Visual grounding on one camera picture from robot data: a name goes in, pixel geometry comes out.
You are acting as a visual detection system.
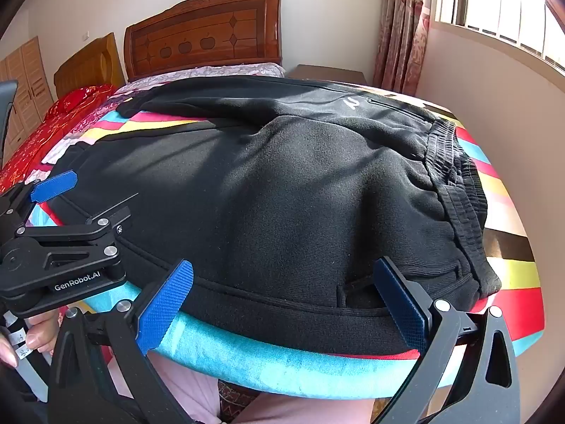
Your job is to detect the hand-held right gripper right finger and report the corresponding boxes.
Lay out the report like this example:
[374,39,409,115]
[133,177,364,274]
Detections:
[373,256,522,424]

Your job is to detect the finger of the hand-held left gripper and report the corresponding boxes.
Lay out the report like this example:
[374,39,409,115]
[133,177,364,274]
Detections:
[0,170,79,232]
[15,193,140,273]

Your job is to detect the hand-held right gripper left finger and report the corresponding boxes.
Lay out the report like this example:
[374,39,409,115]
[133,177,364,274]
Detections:
[46,258,196,424]

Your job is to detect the black pants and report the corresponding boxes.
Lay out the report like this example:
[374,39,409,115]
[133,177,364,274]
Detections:
[42,75,502,360]

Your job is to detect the person's left hand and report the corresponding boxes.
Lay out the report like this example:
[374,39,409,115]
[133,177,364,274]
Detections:
[0,309,61,368]

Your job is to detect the red embroidered bedding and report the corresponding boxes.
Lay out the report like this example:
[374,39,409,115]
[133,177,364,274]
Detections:
[0,84,115,195]

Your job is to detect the person's pink clothing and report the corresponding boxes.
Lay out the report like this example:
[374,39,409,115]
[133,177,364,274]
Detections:
[103,353,380,424]

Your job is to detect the dark grey bar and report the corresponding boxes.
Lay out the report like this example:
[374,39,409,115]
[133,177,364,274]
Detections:
[0,80,19,160]

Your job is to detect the colourful striped blanket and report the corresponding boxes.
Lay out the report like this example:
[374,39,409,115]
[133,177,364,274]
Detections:
[22,84,543,400]

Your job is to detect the light wooden wardrobe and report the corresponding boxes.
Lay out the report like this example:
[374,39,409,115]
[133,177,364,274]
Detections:
[0,37,56,173]

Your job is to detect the patterned dark red cloth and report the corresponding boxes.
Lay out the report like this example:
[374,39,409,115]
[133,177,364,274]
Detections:
[218,379,260,424]

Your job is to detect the light wooden headboard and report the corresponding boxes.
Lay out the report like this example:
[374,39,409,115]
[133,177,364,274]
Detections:
[54,32,127,98]

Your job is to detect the dark carved wooden headboard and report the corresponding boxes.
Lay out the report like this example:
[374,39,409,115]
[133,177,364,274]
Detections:
[124,0,283,83]

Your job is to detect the wooden nightstand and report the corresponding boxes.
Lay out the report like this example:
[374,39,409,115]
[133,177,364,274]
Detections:
[286,64,367,87]

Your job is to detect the pink floral curtain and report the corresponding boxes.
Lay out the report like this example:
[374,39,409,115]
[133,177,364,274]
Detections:
[373,0,442,96]

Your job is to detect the window with grille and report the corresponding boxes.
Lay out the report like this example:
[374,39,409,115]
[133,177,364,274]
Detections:
[435,0,565,81]

